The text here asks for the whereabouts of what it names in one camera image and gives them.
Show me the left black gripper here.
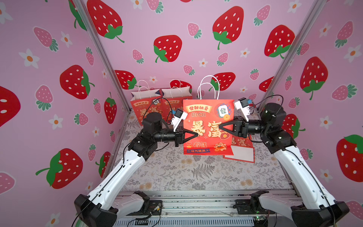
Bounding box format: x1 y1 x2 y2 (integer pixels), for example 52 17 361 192
150 127 195 149

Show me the red paper bag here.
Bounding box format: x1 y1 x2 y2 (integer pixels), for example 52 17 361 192
130 80 163 126
223 136 255 163
161 79 192 114
182 75 235 157

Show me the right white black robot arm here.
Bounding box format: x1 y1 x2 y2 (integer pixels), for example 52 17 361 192
219 98 350 227

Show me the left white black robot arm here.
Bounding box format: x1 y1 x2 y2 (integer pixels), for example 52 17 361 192
74 109 198 227

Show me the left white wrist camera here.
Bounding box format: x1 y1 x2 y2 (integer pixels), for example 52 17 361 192
171 109 188 132

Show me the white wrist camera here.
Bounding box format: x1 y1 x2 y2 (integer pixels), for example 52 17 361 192
234 97 253 122
171 109 188 132

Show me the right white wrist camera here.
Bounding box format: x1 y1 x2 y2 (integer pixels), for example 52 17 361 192
234 97 253 122

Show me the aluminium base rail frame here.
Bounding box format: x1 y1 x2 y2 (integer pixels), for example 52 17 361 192
82 189 322 227

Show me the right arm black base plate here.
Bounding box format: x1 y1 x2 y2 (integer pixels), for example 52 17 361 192
233 199 275 215

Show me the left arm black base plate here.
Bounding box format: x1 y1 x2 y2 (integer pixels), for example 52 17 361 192
127 200 163 216

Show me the right aluminium frame post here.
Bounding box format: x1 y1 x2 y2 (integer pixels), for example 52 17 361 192
258 0 326 110

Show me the aluminium frame post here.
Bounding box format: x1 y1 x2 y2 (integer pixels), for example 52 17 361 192
258 0 326 110
74 0 131 113

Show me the left aluminium frame post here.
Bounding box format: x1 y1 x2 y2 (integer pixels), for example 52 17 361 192
74 0 131 113

